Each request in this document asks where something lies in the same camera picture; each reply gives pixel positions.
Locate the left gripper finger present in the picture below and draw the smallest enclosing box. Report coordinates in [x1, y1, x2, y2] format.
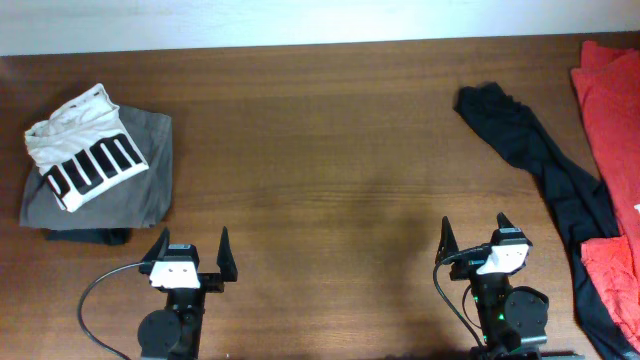
[141, 227, 170, 263]
[216, 227, 238, 281]

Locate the black garment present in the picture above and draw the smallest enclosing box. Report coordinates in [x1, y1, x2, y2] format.
[454, 82, 639, 359]

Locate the red orange printed t-shirt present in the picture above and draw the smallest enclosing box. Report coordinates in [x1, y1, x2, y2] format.
[571, 41, 639, 349]

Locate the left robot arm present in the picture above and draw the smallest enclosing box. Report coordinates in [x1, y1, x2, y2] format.
[137, 229, 238, 360]

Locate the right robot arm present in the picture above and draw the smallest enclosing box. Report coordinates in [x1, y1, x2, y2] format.
[433, 213, 549, 360]

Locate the dark folded garment bottom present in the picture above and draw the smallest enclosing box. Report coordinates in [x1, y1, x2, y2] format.
[46, 228, 132, 246]

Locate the grey folded garment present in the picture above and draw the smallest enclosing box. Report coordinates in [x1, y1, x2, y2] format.
[19, 105, 173, 230]

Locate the white Puma shirt folded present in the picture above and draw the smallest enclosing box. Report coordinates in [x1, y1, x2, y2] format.
[25, 83, 149, 213]

